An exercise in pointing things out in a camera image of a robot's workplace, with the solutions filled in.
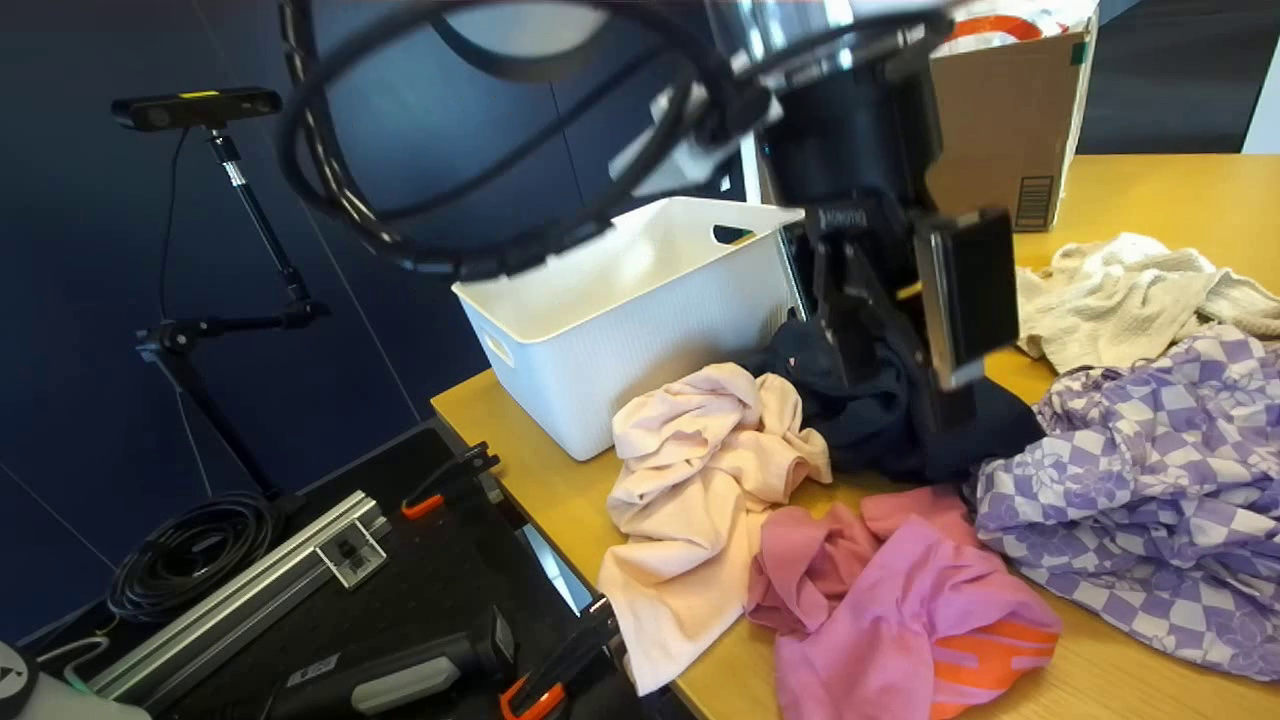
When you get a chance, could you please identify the cream white cloth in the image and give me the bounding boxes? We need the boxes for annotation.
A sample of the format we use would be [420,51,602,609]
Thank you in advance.
[1012,229,1280,379]

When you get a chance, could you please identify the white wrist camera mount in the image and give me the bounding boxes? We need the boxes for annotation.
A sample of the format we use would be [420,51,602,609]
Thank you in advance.
[606,76,793,205]

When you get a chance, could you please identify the white board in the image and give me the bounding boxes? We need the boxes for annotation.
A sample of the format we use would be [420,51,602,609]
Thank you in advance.
[1240,76,1280,160]

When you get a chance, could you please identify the brown cardboard box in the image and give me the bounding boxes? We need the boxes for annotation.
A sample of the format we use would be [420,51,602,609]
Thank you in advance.
[924,22,1096,235]

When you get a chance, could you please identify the black grey handheld tool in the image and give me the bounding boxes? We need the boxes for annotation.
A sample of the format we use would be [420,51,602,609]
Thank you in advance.
[258,605,519,720]

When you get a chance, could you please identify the purple white checkered cloth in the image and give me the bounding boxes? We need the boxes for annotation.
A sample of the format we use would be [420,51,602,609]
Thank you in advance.
[968,324,1280,688]

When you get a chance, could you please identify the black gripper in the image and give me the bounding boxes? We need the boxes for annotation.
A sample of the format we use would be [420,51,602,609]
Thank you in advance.
[760,51,1024,433]

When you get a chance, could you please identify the coiled black cable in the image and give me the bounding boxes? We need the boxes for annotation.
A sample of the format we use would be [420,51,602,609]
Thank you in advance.
[102,491,293,632]

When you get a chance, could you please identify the white plastic bag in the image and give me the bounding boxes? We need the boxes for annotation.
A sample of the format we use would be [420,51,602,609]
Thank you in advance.
[934,0,1104,61]

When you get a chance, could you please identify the black camera bar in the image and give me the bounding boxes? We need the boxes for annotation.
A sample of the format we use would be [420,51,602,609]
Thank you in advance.
[107,83,289,135]

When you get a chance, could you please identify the white plastic basket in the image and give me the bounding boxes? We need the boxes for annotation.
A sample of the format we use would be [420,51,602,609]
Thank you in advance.
[450,191,811,467]

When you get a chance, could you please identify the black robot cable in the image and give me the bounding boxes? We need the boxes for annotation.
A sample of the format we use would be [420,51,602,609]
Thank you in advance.
[278,0,957,285]

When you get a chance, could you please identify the silver aluminium extrusion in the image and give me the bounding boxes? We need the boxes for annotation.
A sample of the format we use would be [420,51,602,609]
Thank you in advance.
[83,488,401,712]

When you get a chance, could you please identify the pink cloth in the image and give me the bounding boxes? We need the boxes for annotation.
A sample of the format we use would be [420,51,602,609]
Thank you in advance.
[741,485,1069,720]

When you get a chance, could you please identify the navy blue cloth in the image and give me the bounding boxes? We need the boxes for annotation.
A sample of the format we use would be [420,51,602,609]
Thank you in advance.
[737,313,1051,488]

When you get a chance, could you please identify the peach beige cloth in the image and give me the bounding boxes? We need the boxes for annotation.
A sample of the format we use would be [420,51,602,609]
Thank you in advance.
[592,361,840,700]

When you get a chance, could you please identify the black orange clamp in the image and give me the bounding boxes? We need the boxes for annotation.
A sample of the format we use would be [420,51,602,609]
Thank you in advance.
[395,442,506,526]
[492,597,629,720]

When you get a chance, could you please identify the black jointed camera stand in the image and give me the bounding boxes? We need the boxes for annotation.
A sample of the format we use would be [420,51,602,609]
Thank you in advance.
[132,125,332,502]

